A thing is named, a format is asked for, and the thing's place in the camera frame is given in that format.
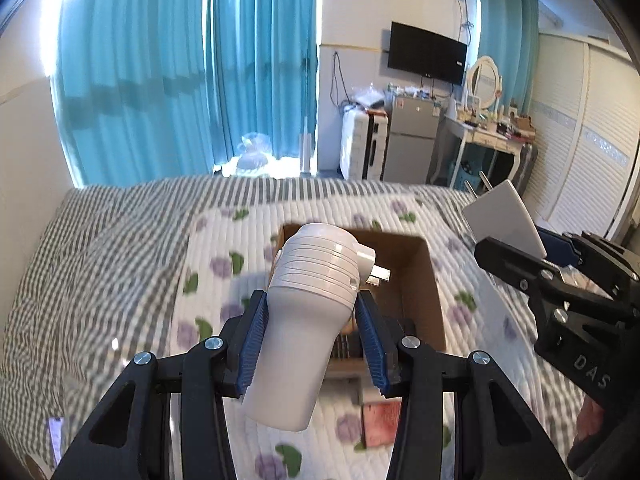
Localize white power adapter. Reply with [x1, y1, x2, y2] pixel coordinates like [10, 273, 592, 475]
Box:
[462, 180, 547, 259]

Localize pink floral card box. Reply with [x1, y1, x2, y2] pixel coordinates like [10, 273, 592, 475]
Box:
[362, 400, 401, 448]

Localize white cylindrical plug adapter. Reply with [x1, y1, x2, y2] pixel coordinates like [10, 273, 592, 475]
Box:
[243, 223, 390, 431]

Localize right hand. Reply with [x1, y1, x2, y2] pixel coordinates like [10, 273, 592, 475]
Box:
[574, 396, 604, 444]

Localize brown cardboard box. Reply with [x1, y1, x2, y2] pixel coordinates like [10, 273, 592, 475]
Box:
[276, 222, 447, 379]

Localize white dressing table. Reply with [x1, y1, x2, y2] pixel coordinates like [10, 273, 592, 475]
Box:
[427, 116, 537, 194]

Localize grey checked bed cover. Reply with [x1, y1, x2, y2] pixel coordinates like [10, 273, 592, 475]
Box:
[1, 177, 582, 478]

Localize white louvered wardrobe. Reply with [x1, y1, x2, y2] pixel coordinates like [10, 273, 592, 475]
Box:
[523, 32, 639, 240]

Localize floral quilted white blanket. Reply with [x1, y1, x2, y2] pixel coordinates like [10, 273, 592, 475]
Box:
[164, 194, 561, 480]

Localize white oval vanity mirror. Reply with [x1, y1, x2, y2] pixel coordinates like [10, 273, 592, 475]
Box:
[464, 55, 502, 110]

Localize silver mini fridge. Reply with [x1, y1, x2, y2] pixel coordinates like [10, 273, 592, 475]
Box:
[383, 96, 439, 184]

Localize white suitcase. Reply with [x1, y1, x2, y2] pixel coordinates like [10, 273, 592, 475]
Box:
[340, 108, 388, 181]

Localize teal side curtain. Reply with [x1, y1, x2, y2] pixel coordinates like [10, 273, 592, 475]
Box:
[478, 0, 539, 112]

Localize white headboard panel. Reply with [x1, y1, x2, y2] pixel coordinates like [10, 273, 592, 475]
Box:
[0, 78, 74, 324]

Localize clear plastic bag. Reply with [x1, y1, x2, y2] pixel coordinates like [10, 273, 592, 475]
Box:
[234, 132, 274, 177]

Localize teal window curtains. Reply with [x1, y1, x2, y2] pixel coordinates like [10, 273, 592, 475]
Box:
[53, 0, 318, 186]

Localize black wall television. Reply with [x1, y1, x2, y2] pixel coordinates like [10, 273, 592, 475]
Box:
[387, 22, 468, 86]

